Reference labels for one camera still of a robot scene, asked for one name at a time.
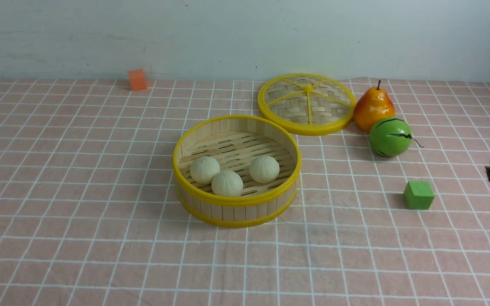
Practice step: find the white bun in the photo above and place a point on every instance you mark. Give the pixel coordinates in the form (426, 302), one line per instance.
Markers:
(264, 169)
(227, 183)
(204, 169)

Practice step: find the woven bamboo steamer lid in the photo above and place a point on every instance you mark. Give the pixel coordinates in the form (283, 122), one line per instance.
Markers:
(307, 104)

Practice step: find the bamboo steamer tray yellow rim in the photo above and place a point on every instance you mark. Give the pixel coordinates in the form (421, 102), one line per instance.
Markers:
(235, 141)

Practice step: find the green cube block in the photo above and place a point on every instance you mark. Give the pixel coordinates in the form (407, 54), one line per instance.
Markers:
(418, 195)

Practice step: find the green toy watermelon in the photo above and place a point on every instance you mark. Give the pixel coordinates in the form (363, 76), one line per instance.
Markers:
(390, 137)

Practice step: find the orange yellow toy pear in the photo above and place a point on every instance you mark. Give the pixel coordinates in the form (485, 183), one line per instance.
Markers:
(373, 106)

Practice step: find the orange cube block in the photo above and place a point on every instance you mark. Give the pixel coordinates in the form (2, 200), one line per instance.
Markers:
(137, 80)

